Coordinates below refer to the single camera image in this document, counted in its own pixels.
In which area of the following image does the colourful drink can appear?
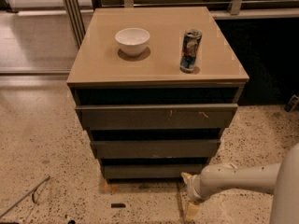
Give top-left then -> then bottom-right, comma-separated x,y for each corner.
180,29 -> 202,73

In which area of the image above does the small grey box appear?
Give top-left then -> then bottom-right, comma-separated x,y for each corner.
284,95 -> 299,112

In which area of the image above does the grey metal rod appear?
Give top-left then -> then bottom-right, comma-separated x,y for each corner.
0,175 -> 50,218

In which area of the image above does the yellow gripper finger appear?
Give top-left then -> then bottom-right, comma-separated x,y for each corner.
181,172 -> 192,184
184,202 -> 199,222

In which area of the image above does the white ceramic bowl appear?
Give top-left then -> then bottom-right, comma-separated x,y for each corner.
115,28 -> 150,57

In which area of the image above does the grey drawer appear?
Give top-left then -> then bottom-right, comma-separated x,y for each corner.
101,164 -> 205,179
91,139 -> 220,159
76,104 -> 238,130

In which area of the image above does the small black floor object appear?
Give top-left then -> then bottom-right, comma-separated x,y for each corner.
111,203 -> 126,208

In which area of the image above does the tan drawer cabinet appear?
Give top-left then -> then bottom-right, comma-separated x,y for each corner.
67,7 -> 249,168

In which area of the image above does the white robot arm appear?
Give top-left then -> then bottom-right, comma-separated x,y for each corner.
181,144 -> 299,224

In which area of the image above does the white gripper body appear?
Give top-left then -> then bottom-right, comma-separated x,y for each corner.
185,175 -> 205,203

